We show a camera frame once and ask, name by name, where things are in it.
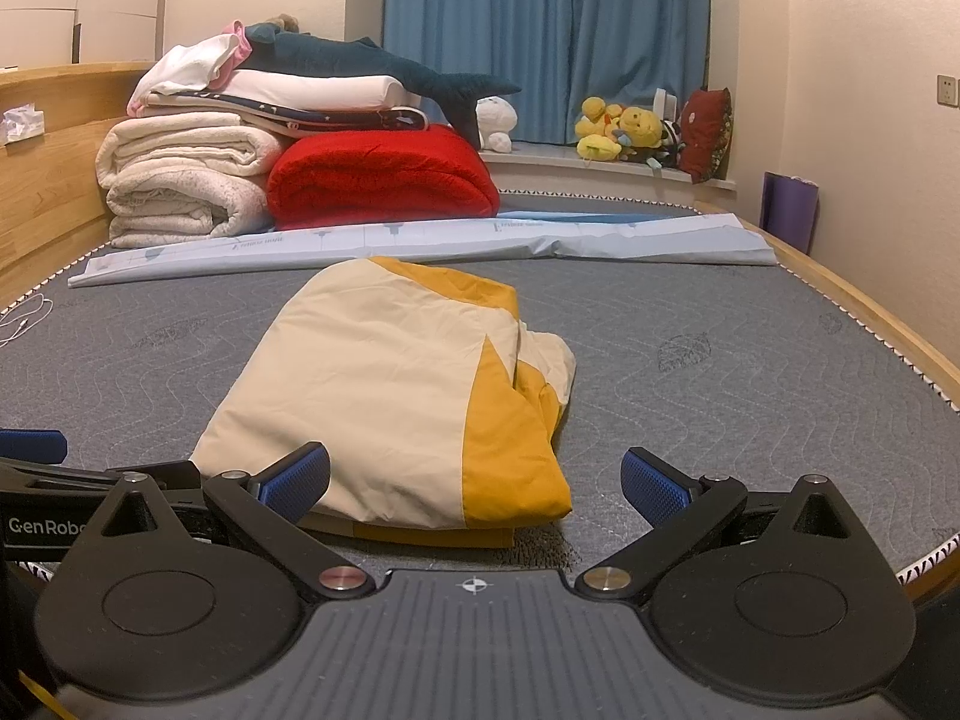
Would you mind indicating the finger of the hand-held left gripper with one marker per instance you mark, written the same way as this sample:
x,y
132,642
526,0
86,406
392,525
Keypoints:
x,y
52,480
34,446

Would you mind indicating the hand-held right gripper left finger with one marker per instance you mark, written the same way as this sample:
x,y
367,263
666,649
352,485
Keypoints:
x,y
294,478

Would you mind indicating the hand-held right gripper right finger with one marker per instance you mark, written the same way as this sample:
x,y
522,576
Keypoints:
x,y
652,486

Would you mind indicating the cream and yellow hooded jacket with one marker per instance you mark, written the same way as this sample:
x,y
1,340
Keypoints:
x,y
360,390

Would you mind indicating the wooden headboard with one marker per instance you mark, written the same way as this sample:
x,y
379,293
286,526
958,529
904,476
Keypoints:
x,y
52,187

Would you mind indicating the white rolled quilt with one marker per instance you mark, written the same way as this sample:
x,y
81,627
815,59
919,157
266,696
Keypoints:
x,y
180,180

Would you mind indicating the purple folder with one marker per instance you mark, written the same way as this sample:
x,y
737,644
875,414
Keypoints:
x,y
787,210

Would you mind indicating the red folded blanket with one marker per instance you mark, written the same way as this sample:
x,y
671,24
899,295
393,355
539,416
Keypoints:
x,y
375,180

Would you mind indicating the tissue pack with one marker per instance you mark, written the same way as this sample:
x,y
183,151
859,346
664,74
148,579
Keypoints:
x,y
22,124

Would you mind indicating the white window sill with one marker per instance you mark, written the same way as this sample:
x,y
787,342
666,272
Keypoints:
x,y
555,165

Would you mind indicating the striped plush toy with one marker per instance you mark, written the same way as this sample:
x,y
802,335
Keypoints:
x,y
673,139

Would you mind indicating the dark red pillow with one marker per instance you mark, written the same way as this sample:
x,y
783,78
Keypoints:
x,y
705,135

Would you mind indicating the yellow bear plush toy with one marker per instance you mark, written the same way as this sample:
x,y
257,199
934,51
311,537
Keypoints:
x,y
641,127

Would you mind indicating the dark patterned folded blanket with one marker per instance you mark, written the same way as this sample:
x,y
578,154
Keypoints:
x,y
360,118

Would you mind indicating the yellow duck plush toy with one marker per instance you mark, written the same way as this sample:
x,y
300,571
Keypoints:
x,y
596,116

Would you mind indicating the white plush toy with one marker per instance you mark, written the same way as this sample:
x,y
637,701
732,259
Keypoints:
x,y
496,116

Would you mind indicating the white folded cloth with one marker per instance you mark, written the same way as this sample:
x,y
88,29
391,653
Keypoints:
x,y
187,67

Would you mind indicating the dark teal shark plush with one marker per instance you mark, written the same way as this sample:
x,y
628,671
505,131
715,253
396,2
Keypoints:
x,y
337,52

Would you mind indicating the tan plush toy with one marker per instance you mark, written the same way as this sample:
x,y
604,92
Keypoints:
x,y
283,21

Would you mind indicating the blue curtain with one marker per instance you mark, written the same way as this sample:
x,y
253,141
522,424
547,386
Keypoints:
x,y
525,15

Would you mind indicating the wooden bed frame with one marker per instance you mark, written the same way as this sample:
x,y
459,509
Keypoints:
x,y
926,361

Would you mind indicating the wall socket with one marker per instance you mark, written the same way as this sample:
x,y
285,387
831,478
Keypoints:
x,y
949,90

